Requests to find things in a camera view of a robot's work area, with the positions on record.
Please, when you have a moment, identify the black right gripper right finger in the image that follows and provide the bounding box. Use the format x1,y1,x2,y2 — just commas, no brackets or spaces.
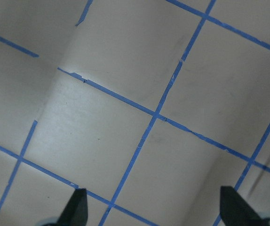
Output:
220,186,268,226

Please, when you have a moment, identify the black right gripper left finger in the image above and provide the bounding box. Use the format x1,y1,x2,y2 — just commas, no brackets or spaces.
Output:
57,188,88,226

